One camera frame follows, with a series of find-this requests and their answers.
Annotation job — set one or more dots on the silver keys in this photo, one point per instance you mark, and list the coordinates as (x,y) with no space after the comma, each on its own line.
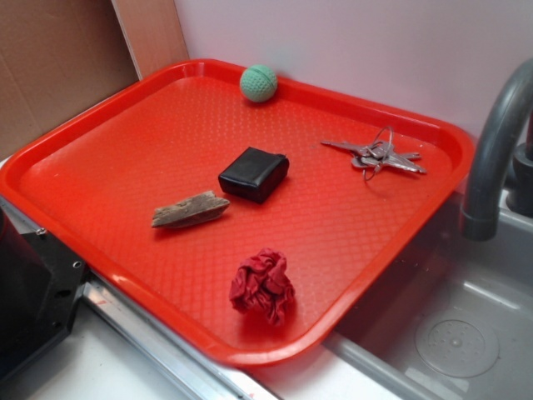
(381,153)

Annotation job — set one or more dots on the red plastic tray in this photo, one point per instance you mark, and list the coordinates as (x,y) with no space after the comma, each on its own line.
(95,182)

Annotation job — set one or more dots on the black leather wallet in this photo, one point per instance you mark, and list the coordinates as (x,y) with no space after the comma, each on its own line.
(254,175)

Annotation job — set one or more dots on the brown wood piece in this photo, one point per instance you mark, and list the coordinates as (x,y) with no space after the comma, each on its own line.
(201,208)

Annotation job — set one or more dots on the crumpled red cloth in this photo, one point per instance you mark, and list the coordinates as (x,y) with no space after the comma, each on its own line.
(262,286)

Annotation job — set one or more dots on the green rubber ball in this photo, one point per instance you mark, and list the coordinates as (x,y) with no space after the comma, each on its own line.
(258,83)

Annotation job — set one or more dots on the grey sink faucet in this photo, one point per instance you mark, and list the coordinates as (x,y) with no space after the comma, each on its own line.
(505,129)

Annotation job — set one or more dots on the grey toy sink basin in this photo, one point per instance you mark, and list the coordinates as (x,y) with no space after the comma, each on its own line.
(449,318)

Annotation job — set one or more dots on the brown cardboard panel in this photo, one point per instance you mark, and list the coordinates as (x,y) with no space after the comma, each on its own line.
(59,58)

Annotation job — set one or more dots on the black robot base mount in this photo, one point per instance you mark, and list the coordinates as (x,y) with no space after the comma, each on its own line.
(41,282)

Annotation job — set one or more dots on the dark faucet handle knob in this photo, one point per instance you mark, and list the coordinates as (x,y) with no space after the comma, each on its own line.
(519,177)

